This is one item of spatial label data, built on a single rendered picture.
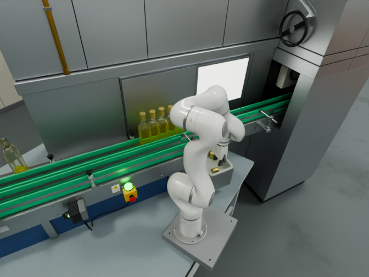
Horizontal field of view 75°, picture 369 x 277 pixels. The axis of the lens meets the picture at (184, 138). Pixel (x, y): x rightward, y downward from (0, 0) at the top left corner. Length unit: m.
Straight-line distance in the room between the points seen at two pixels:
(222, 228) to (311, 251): 1.26
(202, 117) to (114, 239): 0.96
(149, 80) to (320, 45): 1.05
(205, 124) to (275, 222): 1.90
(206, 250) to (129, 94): 0.96
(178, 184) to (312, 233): 1.82
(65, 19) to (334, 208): 2.80
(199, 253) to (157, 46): 1.13
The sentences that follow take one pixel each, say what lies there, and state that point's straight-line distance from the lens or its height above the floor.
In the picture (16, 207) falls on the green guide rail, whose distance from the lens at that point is 1.43.
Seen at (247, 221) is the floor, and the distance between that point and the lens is 2.54.
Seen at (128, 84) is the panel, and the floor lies 1.45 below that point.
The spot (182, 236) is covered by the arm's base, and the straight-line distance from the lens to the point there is 1.44.
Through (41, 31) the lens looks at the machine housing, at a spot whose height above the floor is 1.76.
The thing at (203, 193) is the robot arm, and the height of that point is 1.24.
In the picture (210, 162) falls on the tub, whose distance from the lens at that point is 1.62.
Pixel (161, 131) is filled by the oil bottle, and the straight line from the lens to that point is 1.45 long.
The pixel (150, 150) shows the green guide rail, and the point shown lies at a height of 1.10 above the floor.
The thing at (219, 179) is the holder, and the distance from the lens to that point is 1.53.
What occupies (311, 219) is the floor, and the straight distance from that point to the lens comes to 2.80.
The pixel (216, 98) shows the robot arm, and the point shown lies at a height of 1.62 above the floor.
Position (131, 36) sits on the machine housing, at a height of 1.70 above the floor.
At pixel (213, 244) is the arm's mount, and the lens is 1.44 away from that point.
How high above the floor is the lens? 2.09
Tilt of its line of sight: 40 degrees down
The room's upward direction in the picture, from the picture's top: 3 degrees clockwise
